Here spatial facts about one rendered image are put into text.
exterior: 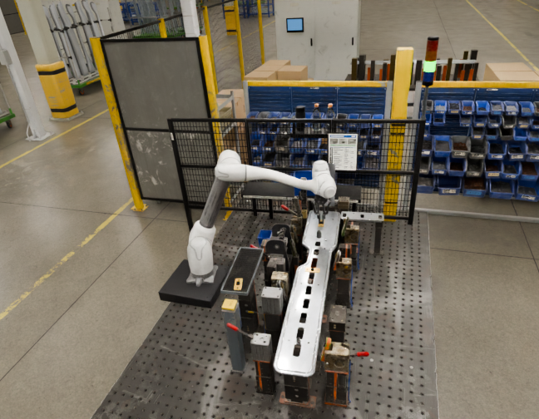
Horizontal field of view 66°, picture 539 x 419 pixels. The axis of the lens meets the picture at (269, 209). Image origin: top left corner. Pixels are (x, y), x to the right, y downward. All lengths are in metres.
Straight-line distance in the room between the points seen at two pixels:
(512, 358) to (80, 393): 3.09
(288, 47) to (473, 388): 7.21
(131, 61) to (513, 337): 4.18
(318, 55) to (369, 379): 7.34
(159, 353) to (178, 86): 2.76
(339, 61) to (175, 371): 7.35
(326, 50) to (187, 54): 4.92
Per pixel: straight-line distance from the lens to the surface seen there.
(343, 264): 2.44
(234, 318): 2.06
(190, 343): 2.55
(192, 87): 4.38
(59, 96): 9.59
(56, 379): 3.69
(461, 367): 3.42
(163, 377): 2.46
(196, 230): 2.86
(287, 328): 2.13
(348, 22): 8.72
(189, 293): 2.76
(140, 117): 4.83
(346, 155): 3.16
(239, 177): 2.50
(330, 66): 8.90
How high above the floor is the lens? 2.56
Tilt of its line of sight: 31 degrees down
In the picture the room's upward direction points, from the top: 5 degrees counter-clockwise
